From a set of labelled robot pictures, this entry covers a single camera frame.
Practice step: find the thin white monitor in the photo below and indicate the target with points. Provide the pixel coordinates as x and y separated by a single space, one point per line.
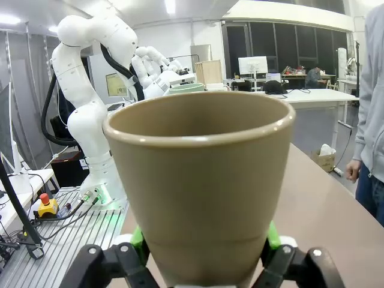
16 156

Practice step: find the black tripod leg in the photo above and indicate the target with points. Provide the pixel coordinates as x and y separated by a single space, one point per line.
18 207

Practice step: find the yellow emergency stop button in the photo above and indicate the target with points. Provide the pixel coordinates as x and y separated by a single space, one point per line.
46 207

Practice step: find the black bag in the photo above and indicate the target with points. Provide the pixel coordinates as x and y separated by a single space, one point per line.
274 87

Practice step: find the black case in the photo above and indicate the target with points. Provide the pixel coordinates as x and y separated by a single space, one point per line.
67 172

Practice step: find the wooden cabinet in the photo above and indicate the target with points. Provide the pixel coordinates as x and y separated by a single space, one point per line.
208 72

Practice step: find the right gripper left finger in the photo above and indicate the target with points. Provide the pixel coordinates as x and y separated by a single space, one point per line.
120 264

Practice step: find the seated person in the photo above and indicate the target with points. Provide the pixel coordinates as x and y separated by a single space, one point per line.
314 78

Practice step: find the brown plastic cup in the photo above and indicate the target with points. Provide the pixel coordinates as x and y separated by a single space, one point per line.
198 180

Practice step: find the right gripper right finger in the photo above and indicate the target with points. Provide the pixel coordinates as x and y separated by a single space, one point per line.
288 267

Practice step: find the person in grey hoodie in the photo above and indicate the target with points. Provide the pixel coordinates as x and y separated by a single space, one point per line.
372 90

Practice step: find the small cardboard box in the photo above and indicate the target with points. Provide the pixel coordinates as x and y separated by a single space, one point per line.
322 162

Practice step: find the person's left forearm grey sleeve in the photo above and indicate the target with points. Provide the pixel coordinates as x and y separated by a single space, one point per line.
361 135

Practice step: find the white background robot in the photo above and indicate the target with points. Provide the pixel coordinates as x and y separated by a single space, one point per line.
342 63

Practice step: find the lit computer screen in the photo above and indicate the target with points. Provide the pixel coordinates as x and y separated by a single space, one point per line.
116 85

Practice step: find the white side desk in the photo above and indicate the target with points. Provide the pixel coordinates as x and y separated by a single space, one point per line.
36 183

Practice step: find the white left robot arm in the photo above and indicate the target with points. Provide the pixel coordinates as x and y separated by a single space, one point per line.
87 135

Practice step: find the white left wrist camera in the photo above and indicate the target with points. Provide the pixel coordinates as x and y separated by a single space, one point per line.
183 79

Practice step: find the pale green plastic cup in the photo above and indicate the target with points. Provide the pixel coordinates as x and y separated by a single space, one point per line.
186 88

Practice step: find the crumpled white paper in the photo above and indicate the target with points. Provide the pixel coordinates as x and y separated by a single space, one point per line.
327 150

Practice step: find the aluminium slotted mounting plate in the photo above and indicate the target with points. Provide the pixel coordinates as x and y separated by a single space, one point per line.
75 246

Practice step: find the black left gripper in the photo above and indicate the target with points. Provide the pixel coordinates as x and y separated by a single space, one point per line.
184 71

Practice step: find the person's left hand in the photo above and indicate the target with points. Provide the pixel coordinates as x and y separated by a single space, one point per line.
353 171

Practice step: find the grey metal cabinet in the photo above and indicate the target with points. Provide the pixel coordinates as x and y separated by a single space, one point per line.
201 52

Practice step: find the white table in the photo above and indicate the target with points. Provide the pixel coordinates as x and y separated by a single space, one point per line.
318 96

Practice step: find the black pole stand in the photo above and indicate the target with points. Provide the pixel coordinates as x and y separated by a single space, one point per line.
357 69

